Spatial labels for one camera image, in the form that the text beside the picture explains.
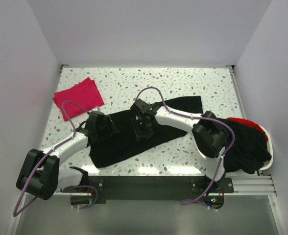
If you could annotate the red garment in basket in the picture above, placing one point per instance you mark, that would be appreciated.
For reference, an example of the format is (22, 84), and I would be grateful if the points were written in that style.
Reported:
(249, 124)

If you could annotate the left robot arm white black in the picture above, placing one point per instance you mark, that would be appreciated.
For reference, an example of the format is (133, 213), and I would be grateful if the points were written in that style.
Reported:
(40, 175)

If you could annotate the white laundry basket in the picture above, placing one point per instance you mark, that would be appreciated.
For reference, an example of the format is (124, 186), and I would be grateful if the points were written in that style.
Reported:
(211, 137)

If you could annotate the aluminium frame rail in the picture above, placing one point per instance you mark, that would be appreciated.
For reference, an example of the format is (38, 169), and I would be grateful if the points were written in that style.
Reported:
(245, 185)

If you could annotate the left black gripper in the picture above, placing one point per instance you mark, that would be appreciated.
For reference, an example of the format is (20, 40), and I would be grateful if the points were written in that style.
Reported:
(110, 129)

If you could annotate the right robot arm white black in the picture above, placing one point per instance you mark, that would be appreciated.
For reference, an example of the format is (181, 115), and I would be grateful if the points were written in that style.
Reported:
(164, 115)

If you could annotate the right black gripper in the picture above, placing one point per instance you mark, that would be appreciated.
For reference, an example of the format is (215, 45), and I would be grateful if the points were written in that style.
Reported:
(139, 133)

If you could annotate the folded pink red t shirt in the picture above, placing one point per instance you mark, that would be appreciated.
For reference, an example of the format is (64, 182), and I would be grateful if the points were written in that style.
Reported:
(85, 94)

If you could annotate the black t shirt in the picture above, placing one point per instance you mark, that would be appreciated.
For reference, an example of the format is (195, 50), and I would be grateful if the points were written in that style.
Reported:
(119, 136)

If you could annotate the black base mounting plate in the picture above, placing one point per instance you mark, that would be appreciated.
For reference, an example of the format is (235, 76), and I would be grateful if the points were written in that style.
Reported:
(172, 188)

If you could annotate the black clothes in basket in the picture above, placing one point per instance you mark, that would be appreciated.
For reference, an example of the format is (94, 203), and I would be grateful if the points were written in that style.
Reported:
(249, 151)

